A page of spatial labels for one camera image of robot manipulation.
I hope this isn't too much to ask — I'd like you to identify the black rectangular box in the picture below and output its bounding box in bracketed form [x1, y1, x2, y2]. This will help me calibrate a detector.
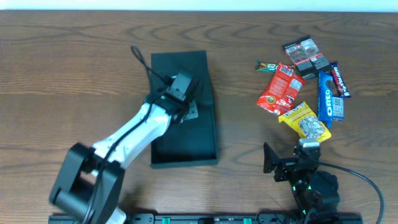
[151, 50, 218, 169]

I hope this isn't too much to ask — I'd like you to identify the yellow sunflower seed packet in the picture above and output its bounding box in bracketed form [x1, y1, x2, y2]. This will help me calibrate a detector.
[279, 101, 331, 142]

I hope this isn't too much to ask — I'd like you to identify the red snack packet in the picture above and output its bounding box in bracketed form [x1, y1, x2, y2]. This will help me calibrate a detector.
[256, 62, 305, 116]

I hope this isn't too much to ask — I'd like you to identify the green red KitKat bar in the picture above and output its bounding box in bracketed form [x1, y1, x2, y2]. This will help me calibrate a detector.
[255, 60, 294, 73]

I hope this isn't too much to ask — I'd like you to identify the Cadbury Dairy Milk bar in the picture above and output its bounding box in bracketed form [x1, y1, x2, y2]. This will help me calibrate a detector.
[330, 62, 351, 98]

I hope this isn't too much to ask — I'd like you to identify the black dried fruit packet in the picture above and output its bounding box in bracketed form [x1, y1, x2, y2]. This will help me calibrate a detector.
[282, 35, 333, 80]

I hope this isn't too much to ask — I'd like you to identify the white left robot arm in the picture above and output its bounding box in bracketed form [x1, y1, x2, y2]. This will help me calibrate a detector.
[49, 87, 195, 223]

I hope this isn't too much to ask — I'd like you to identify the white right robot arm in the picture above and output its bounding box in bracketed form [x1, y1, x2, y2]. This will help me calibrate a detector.
[263, 138, 341, 223]

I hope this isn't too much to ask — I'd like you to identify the blue Oreo packet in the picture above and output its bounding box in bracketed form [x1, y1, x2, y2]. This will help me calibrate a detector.
[317, 72, 345, 128]

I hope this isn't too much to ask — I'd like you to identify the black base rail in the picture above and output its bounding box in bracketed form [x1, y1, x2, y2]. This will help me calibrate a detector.
[47, 213, 363, 224]

